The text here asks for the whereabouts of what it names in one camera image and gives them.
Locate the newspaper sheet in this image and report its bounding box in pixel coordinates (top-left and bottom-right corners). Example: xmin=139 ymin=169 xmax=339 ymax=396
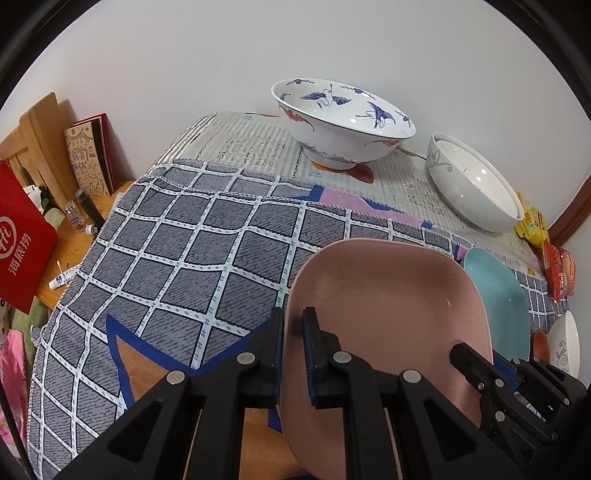
xmin=154 ymin=111 xmax=546 ymax=273

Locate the brown clay bowl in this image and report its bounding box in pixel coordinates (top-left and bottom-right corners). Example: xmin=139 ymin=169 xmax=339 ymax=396
xmin=531 ymin=329 xmax=551 ymax=365

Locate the wooden side table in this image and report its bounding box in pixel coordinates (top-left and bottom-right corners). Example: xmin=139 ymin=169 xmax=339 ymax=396
xmin=34 ymin=180 xmax=134 ymax=319

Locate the small white swirl bowl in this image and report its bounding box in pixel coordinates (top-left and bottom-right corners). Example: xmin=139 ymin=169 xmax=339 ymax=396
xmin=546 ymin=310 xmax=581 ymax=378

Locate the small clear bottle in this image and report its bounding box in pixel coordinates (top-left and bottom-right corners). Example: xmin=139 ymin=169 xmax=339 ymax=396
xmin=64 ymin=200 xmax=86 ymax=227

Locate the illustrated cover book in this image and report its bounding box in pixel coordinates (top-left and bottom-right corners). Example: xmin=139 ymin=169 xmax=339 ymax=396
xmin=64 ymin=117 xmax=114 ymax=197

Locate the red book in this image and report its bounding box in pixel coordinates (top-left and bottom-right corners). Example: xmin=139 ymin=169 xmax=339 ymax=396
xmin=74 ymin=113 xmax=116 ymax=185

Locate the pink rectangular plate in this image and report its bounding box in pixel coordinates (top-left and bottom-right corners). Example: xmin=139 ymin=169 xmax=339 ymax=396
xmin=279 ymin=237 xmax=494 ymax=480

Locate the light blue rectangular plate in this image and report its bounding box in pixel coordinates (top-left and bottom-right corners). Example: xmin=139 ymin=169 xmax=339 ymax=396
xmin=462 ymin=247 xmax=531 ymax=363

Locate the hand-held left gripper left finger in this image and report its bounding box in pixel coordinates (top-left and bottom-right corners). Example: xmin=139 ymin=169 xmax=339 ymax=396
xmin=58 ymin=307 xmax=284 ymax=480

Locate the crane print porcelain bowl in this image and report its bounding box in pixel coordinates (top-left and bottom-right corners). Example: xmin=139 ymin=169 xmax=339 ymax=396
xmin=270 ymin=78 xmax=416 ymax=171

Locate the wooden chair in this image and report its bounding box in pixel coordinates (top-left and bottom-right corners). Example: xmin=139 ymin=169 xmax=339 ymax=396
xmin=0 ymin=92 xmax=70 ymax=213

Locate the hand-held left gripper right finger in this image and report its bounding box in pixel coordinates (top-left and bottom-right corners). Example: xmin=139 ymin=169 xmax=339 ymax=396
xmin=301 ymin=307 xmax=527 ymax=480

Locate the yellow snack packet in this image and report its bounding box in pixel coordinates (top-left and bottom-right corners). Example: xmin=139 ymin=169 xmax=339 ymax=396
xmin=514 ymin=193 xmax=550 ymax=241

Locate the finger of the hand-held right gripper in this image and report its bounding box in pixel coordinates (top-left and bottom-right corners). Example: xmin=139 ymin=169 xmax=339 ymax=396
xmin=492 ymin=350 xmax=588 ymax=418
xmin=449 ymin=342 xmax=560 ymax=447

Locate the pink cloth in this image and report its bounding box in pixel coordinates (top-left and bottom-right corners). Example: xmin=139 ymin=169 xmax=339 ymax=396
xmin=0 ymin=330 xmax=26 ymax=444

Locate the large white bowl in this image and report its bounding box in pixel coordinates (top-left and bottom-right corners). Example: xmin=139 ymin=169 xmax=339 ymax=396
xmin=426 ymin=132 xmax=526 ymax=233

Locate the grey checked blanket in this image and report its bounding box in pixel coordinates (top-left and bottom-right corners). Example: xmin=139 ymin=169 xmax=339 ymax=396
xmin=27 ymin=159 xmax=561 ymax=480

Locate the black cylinder bottle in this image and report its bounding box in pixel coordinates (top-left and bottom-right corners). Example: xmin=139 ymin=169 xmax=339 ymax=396
xmin=75 ymin=187 xmax=106 ymax=232

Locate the brown wooden door frame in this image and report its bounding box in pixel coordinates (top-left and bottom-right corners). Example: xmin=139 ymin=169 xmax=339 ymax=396
xmin=549 ymin=178 xmax=591 ymax=247

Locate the red paper bag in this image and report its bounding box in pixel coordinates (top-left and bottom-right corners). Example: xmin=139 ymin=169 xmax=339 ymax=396
xmin=0 ymin=159 xmax=58 ymax=315

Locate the red snack packet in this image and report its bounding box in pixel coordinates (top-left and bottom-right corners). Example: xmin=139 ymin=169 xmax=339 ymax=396
xmin=542 ymin=240 xmax=578 ymax=302

